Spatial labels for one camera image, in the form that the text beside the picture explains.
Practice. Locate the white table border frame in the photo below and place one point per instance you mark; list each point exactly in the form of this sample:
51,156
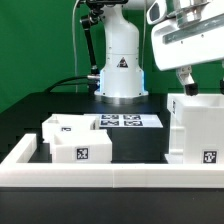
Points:
17,171

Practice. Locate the white drawer cabinet box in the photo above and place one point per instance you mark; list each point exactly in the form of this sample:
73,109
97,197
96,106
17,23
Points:
196,129

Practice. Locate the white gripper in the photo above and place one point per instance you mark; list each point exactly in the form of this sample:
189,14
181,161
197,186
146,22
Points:
187,32

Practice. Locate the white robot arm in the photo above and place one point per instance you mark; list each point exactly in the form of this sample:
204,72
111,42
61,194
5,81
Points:
121,80

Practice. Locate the white drawer tray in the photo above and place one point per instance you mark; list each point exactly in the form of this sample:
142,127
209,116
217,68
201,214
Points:
78,126
93,147

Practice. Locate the fiducial marker sheet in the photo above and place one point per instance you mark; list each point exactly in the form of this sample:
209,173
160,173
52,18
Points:
129,120

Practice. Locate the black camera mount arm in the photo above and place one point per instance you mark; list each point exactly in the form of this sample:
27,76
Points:
87,22

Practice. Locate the white front drawer tray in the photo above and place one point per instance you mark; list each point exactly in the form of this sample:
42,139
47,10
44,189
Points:
93,147

